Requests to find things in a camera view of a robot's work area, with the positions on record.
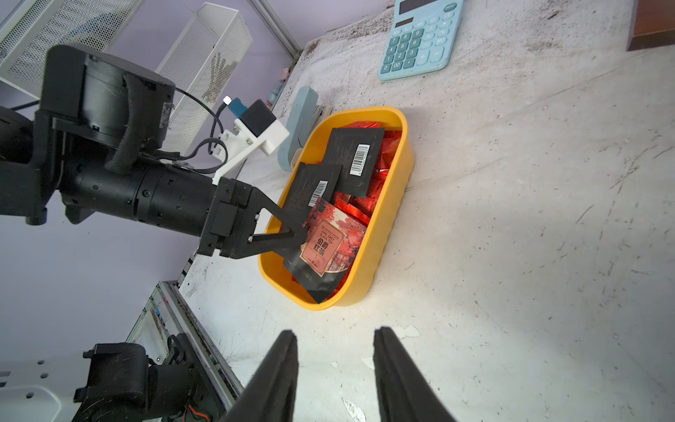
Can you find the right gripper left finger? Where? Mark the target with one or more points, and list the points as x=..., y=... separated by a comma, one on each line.
x=270, y=394

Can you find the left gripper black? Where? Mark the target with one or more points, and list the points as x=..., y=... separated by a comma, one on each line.
x=232, y=219

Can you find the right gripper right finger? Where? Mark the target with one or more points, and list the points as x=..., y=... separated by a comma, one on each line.
x=403, y=393

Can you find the black barcode tea bag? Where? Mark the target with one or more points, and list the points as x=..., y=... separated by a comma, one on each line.
x=356, y=150
x=311, y=183

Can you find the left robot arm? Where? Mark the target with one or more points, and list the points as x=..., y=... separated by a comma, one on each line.
x=97, y=140

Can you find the yellow storage box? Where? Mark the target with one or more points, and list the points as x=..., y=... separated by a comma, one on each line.
x=359, y=279

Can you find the red foil tea bags pile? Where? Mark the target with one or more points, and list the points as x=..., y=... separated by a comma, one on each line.
x=363, y=208

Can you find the light blue stapler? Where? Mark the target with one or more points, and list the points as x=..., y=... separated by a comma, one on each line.
x=304, y=116

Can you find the wooden clothespins bundle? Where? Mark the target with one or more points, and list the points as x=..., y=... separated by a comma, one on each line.
x=221, y=72

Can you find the lower white mesh shelf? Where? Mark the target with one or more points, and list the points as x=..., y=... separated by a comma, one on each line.
x=211, y=30

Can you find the white mesh shelf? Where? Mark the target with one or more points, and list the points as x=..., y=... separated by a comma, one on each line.
x=211, y=30
x=35, y=26

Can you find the light blue calculator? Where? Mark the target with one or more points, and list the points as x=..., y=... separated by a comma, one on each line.
x=421, y=39

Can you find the upper white mesh shelf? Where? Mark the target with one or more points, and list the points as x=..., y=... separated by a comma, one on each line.
x=35, y=26

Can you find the brown wooden tiered stand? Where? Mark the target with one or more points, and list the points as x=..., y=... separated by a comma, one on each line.
x=652, y=24

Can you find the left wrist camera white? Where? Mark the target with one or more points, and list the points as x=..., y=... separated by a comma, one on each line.
x=256, y=127

